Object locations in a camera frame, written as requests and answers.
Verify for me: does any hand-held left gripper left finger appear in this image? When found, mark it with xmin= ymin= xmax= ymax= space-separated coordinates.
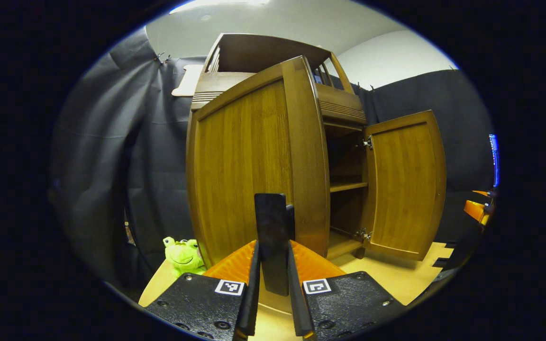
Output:
xmin=145 ymin=240 xmax=261 ymax=341

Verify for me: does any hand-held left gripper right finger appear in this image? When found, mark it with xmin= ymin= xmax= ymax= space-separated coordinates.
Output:
xmin=286 ymin=240 xmax=406 ymax=341

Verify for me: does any wooden shoe cabinet door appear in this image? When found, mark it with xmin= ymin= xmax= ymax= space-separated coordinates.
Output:
xmin=362 ymin=110 xmax=447 ymax=261
xmin=186 ymin=56 xmax=331 ymax=315

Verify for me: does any wooden double-door shoe cabinet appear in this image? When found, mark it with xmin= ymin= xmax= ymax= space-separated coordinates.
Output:
xmin=190 ymin=32 xmax=373 ymax=261

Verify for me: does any blue lit screen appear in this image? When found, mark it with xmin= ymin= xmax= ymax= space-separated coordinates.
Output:
xmin=489 ymin=134 xmax=500 ymax=188

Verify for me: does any green frog plush toy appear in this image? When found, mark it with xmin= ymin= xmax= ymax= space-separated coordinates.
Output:
xmin=163 ymin=237 xmax=207 ymax=278

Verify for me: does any black backdrop cloth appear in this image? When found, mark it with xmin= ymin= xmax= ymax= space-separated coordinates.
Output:
xmin=50 ymin=28 xmax=496 ymax=294

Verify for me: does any ceiling light panel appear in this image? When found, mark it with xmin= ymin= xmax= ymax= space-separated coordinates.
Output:
xmin=169 ymin=0 xmax=272 ymax=14

